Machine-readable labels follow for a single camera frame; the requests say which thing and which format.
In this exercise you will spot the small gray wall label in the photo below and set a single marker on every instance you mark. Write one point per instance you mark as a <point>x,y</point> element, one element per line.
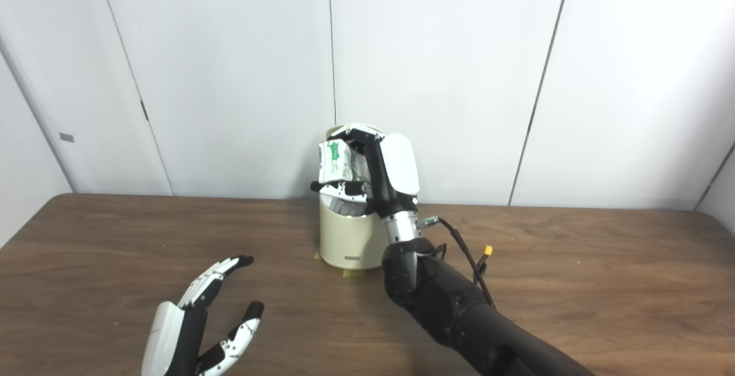
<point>66,137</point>

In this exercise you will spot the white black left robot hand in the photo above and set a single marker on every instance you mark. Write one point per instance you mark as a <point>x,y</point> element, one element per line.
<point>172,336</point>

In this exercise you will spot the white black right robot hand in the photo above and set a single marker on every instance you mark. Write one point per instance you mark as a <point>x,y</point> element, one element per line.
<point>399,169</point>

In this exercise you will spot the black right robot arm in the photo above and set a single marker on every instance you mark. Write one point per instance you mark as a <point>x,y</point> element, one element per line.
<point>459,313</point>

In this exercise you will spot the cream-colored trash bin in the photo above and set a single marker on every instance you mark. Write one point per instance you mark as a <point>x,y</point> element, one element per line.
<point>347,238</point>

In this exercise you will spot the white green milk carton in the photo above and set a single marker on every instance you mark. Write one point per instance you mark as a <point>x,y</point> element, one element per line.
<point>339,161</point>

